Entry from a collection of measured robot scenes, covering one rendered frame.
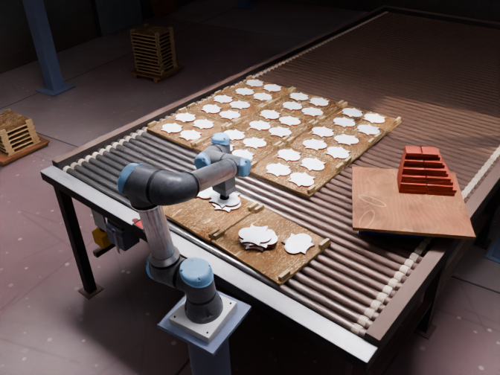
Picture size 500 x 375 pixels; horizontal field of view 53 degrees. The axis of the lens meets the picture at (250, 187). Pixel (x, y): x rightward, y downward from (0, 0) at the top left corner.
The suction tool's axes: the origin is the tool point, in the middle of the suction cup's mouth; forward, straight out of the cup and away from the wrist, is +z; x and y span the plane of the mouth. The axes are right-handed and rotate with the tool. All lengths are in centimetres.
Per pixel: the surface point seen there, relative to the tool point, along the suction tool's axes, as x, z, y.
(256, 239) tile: 0.0, 13.7, -18.1
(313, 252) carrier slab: -13.7, 18.3, -39.1
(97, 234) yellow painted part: 26, 42, 73
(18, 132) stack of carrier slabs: -40, 86, 316
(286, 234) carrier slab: -16.0, 18.3, -22.0
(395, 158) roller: -110, 20, -27
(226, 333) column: 39, 25, -37
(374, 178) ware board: -68, 8, -37
